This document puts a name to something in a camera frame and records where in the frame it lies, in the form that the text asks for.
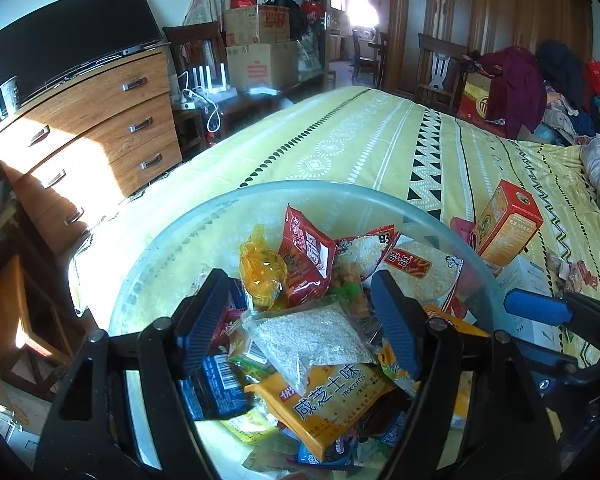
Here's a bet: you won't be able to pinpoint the white printed plastic bag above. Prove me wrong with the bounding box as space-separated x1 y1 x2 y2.
297 30 326 82

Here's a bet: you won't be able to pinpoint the wooden dresser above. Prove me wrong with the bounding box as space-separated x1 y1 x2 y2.
0 42 183 257

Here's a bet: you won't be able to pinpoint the dining chair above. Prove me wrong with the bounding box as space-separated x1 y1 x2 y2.
351 30 381 82

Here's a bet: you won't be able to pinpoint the white carton with blue print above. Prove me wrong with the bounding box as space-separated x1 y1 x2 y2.
492 255 588 368

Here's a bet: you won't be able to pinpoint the wooden door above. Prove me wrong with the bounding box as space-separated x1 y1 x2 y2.
320 0 334 82

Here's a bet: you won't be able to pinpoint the cardboard box with red print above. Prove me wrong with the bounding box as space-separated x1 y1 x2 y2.
223 5 291 46

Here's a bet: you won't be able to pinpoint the white router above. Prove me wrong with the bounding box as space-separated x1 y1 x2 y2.
187 62 238 102

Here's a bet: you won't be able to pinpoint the black bag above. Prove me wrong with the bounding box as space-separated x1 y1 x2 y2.
280 0 307 41

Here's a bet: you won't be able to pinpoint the low wooden stool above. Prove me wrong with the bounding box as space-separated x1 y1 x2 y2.
0 255 76 377

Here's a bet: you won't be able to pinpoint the pile of small snack wrappers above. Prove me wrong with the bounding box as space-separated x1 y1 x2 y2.
545 250 600 302

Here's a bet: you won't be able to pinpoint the maroon garment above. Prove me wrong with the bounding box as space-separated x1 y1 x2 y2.
472 46 548 139

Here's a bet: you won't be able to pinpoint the white cables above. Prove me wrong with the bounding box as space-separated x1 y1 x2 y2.
180 72 222 137

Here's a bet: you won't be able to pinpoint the orange red carton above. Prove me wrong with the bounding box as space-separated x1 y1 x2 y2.
472 179 545 268

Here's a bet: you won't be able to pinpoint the wooden chair with carved back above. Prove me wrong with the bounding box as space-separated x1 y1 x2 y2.
415 32 469 117

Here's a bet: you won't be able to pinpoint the red and yellow gift box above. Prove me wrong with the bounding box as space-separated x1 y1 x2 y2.
457 70 506 136

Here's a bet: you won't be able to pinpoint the pile of clothes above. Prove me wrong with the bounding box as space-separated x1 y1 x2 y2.
540 85 600 147

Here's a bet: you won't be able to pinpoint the black television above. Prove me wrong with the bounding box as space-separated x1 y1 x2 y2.
0 0 163 106

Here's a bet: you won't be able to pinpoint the clear sesame snack packet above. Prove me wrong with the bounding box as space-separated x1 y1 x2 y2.
243 302 376 386

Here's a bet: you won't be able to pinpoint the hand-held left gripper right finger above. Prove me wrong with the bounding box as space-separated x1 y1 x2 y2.
370 269 566 480

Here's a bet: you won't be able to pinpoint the large cardboard box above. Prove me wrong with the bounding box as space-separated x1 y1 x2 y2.
225 41 301 94

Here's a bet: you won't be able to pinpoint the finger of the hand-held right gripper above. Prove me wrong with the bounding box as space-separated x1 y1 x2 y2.
517 342 600 376
504 289 600 342

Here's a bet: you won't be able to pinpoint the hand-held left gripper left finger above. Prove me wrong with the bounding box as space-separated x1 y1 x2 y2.
32 268 231 480

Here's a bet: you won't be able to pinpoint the clear plastic bowl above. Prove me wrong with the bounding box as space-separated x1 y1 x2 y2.
107 180 506 480

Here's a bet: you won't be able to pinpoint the dark garment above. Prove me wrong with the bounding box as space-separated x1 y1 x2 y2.
537 40 586 106

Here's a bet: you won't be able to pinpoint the grey cup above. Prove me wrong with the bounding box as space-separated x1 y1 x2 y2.
0 76 21 116

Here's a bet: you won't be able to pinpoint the wooden wardrobe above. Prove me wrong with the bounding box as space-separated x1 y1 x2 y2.
385 0 593 111

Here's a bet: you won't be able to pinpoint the heap of assorted snack packets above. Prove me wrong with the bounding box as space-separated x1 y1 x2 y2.
180 203 473 473

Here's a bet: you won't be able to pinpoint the dark wooden chair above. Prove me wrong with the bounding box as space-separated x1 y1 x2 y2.
162 21 242 161

